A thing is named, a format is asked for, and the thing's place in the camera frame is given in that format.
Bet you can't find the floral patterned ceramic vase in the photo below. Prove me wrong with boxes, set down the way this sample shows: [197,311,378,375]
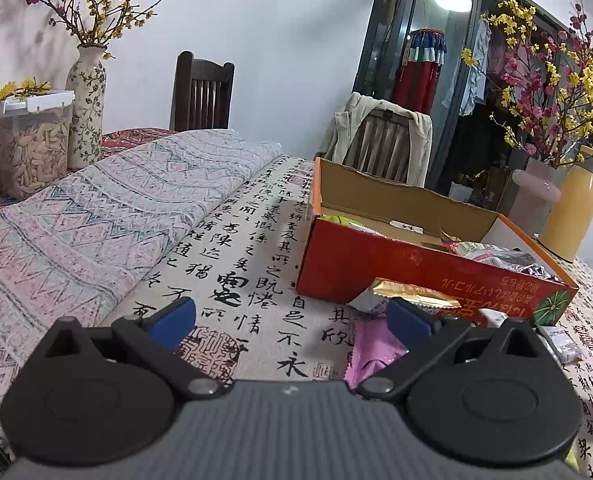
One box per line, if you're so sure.
[66,44,108,170]

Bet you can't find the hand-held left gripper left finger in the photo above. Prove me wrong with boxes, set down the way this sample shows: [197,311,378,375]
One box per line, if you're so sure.
[41,295,227,402]

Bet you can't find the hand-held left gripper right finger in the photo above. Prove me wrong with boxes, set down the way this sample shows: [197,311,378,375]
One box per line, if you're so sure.
[357,296,545,402]

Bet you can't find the beige jacket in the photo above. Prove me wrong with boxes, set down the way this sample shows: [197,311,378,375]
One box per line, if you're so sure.
[317,92,434,189]

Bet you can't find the gold snack packet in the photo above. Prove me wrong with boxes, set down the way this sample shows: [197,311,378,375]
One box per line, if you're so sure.
[348,278,462,319]

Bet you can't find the pile of mixed snacks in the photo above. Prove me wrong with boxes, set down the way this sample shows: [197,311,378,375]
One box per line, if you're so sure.
[321,212,568,283]

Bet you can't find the yellow blossom branches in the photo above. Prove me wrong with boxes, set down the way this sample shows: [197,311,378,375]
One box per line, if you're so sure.
[1,0,194,61]

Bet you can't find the pale blue hanging clothes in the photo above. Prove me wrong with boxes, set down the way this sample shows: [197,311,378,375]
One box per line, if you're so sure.
[441,19,492,117]

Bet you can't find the red and blue hanging garment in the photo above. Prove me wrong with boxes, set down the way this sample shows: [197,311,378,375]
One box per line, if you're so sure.
[393,28,448,116]

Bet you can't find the clear container of seeds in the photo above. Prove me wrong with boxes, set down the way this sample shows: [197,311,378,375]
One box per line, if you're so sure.
[0,90,75,200]

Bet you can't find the dark framed glass door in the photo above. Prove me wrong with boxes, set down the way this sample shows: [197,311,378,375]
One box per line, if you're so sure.
[351,0,593,211]

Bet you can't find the dark wooden chair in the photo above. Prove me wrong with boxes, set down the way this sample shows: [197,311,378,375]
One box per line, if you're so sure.
[170,51,236,133]

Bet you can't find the yellow flower sprig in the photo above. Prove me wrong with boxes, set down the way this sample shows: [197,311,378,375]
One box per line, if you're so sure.
[0,79,52,113]

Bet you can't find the yellow thermos jug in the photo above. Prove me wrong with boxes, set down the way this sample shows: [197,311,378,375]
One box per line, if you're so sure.
[539,145,593,264]

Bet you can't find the pink zigzag patterned cloth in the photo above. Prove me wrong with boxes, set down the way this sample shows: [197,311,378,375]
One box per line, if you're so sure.
[0,129,283,441]

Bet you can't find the red and white snack packet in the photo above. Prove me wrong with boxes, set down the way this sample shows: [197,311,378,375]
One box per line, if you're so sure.
[478,308,509,330]

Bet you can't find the red and yellow blossom bouquet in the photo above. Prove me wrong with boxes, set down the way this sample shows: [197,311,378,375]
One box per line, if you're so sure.
[461,0,593,169]

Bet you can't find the red cardboard box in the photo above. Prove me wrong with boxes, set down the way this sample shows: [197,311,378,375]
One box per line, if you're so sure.
[295,157,579,327]

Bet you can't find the pink mushroom-shaped vase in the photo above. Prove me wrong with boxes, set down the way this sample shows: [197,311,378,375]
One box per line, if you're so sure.
[508,157,562,237]

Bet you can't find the pink snack packet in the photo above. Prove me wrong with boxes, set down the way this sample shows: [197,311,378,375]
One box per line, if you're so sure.
[344,316,413,397]

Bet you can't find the brown slatted wooden chair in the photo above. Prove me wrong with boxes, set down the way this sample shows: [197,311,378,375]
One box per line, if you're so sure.
[344,110,412,183]

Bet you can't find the silver white snack packet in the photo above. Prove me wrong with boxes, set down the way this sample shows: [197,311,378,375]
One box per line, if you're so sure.
[535,325,586,364]

